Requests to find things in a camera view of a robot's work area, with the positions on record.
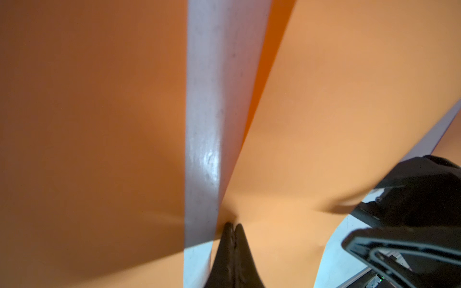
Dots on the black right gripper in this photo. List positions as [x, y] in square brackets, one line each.
[420, 192]

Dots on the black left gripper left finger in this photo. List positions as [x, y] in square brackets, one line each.
[222, 272]

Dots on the orange paper sheet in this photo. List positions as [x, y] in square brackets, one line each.
[449, 146]
[93, 122]
[354, 87]

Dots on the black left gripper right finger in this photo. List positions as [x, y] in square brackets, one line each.
[245, 271]

